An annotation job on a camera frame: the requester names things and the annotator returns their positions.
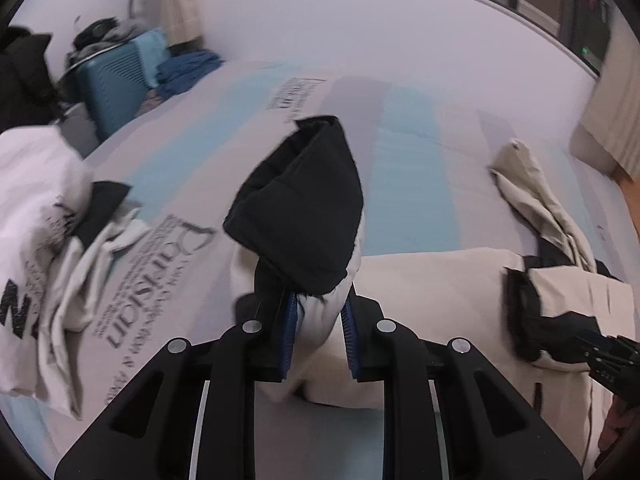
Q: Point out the grey and black clothes heap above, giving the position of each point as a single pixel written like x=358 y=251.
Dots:
x=102 y=37

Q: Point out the striped mattress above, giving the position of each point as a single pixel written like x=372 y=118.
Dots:
x=415 y=175

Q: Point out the off-white crumpled garment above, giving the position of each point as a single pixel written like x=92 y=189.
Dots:
x=85 y=280

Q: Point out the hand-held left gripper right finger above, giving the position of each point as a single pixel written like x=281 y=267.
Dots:
x=350 y=341

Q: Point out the black garment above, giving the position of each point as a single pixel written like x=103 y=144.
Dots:
x=22 y=80

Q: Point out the white black-printed shirt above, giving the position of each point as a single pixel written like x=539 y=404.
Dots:
x=30 y=240

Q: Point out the person's right hand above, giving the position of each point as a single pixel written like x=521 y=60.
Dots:
x=614 y=427

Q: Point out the small black cloth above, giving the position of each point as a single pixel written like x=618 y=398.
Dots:
x=102 y=210

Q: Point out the cream and black jacket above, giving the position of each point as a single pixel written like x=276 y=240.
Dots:
x=440 y=310

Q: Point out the beige pleated curtain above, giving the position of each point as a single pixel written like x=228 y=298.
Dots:
x=612 y=125

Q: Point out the beige tied curtain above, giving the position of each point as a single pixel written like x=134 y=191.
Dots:
x=182 y=5

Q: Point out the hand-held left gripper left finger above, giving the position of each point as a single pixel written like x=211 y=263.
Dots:
x=288 y=332

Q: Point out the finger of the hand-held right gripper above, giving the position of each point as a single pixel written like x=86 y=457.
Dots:
x=595 y=344

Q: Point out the blue plastic laundry basket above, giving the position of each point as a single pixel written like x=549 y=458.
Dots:
x=117 y=87

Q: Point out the blue clothes pile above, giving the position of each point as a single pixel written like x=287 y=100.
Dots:
x=187 y=72

